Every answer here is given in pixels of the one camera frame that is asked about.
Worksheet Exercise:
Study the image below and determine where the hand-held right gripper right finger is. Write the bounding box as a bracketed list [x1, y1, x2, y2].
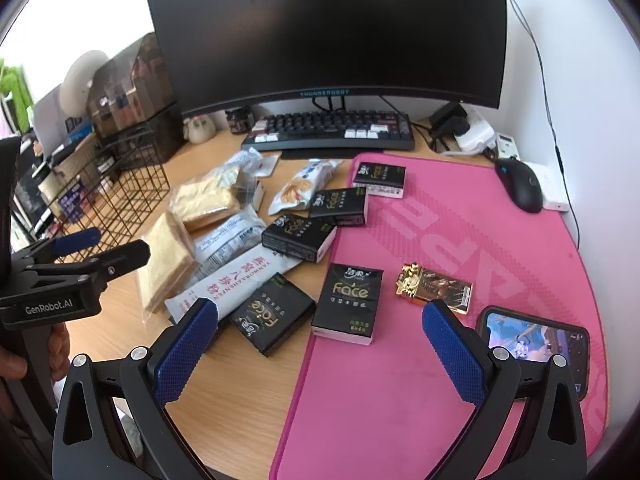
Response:
[421, 299, 588, 480]

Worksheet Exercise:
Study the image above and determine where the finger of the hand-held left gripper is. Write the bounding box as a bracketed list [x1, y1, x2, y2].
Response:
[79, 239, 152, 292]
[10, 227, 103, 275]

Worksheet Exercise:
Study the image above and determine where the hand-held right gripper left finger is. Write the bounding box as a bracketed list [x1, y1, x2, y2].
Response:
[52, 297, 221, 480]

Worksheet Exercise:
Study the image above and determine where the white sachet with red print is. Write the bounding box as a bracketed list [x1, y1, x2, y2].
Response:
[165, 245, 301, 326]

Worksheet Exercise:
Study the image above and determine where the black tissue pack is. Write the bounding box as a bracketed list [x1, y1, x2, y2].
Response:
[307, 187, 369, 227]
[311, 262, 385, 346]
[261, 213, 337, 263]
[230, 272, 317, 358]
[352, 161, 406, 200]

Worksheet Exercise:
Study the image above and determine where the large clear bag of grain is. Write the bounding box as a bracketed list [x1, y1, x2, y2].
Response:
[169, 166, 246, 233]

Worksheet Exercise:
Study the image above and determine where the white packet with blue print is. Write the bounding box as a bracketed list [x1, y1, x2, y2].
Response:
[192, 212, 268, 281]

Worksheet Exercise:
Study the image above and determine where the black wire basket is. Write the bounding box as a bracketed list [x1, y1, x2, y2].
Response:
[20, 112, 173, 261]

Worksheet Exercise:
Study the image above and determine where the person's left hand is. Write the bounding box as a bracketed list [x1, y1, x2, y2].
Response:
[0, 322, 72, 382]

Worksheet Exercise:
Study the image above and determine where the blue luncheon meat can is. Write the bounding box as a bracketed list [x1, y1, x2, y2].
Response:
[57, 187, 87, 223]

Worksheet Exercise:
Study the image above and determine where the pink desk mat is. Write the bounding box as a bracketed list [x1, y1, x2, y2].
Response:
[268, 152, 613, 480]

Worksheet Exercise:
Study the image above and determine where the smartphone in black case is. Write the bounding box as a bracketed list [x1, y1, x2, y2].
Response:
[475, 305, 592, 401]

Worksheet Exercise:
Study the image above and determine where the cream ceramic figurine vase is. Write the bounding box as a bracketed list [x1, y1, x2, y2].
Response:
[182, 115, 216, 146]

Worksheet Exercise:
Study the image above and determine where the white round ribbed disc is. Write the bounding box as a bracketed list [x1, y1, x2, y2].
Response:
[61, 50, 108, 118]

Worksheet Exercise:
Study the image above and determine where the clear plastic snack packet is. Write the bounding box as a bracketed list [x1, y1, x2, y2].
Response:
[220, 149, 281, 211]

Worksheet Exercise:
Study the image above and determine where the green plant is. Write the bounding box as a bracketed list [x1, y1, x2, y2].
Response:
[0, 57, 33, 136]

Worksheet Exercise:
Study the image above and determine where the smoked plastic cosmetic organizer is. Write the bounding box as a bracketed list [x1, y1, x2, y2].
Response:
[87, 32, 183, 161]

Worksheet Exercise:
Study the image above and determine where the small dark jar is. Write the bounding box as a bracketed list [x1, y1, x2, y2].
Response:
[226, 108, 256, 135]

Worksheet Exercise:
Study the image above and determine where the black computer mouse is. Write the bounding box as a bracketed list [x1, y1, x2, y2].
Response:
[495, 156, 544, 214]

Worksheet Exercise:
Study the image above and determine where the clear snack packet with biscuit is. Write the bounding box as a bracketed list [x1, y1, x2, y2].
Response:
[268, 158, 345, 217]

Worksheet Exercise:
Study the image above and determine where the small white box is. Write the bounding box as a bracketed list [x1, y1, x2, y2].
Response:
[522, 162, 571, 212]

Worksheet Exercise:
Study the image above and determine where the white power strip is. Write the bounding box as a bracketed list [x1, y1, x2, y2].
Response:
[450, 112, 521, 162]

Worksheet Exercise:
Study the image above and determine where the black plug adapter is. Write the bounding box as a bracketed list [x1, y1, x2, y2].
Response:
[429, 102, 469, 140]

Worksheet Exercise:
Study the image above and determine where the black mechanical keyboard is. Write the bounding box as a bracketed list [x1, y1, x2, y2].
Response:
[241, 111, 417, 153]

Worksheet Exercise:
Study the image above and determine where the black curved computer monitor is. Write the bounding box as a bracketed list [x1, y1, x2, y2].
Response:
[144, 0, 508, 118]

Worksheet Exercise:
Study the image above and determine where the black cable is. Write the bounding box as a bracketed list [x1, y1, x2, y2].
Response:
[504, 0, 581, 256]

